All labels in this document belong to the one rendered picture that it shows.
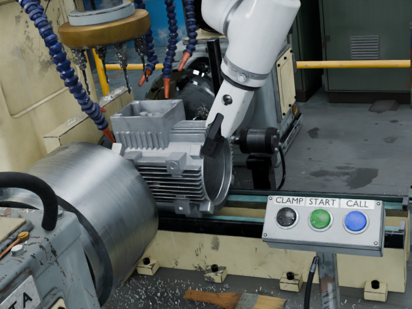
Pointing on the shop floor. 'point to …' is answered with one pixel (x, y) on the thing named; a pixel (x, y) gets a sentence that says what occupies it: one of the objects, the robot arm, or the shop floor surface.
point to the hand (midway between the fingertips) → (212, 146)
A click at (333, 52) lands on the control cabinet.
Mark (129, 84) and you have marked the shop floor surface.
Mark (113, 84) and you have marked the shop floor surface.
